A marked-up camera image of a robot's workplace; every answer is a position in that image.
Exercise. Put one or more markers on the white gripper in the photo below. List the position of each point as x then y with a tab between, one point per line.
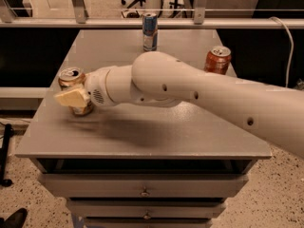
96	88

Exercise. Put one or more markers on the orange-gold soda can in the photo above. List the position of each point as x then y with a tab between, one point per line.
69	77

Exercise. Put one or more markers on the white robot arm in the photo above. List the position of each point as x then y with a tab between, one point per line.
273	113

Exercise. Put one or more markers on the blue slim energy can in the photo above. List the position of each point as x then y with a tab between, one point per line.
150	31

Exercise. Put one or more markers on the red soda can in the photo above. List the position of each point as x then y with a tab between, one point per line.
218	59

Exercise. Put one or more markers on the black stand pole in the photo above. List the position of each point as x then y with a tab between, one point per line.
4	149

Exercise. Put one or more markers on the grey drawer cabinet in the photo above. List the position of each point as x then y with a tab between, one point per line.
136	139

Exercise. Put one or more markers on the top grey drawer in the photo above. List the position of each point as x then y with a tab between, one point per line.
143	186

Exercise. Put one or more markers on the grey drawer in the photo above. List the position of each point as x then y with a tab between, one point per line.
143	186
151	223
140	208

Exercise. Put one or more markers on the middle grey drawer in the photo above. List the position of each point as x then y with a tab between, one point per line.
140	208

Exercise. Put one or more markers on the metal railing bar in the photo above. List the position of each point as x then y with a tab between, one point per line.
208	23

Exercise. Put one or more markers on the bottom grey drawer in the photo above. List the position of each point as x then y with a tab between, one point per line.
151	223

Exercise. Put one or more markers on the black shoe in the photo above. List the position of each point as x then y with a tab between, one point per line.
16	220

